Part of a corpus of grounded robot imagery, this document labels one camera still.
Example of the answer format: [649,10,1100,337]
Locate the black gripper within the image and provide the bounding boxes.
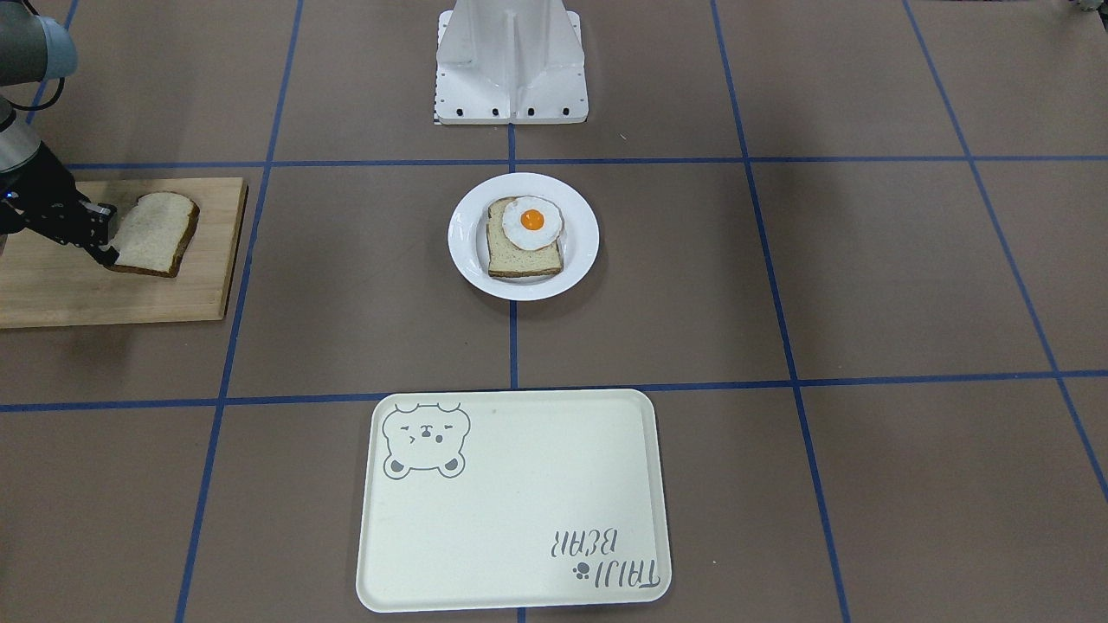
[1,143,119,267]

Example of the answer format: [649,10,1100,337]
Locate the bread slice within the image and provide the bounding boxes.
[107,192,199,279]
[486,196,564,279]

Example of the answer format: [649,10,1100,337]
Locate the white round plate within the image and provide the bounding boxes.
[447,172,599,302]

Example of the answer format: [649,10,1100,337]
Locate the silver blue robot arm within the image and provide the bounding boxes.
[1,1,119,267]

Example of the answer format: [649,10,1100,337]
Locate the bread slice under egg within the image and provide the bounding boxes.
[486,196,564,279]

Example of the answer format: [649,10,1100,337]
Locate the bamboo cutting board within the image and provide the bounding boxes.
[1,177,248,330]

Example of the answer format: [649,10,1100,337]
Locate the fried egg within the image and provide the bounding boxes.
[499,195,564,251]

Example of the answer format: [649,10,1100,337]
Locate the cream bear serving tray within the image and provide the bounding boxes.
[355,388,673,613]

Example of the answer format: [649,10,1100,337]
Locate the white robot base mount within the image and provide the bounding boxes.
[433,1,589,125]

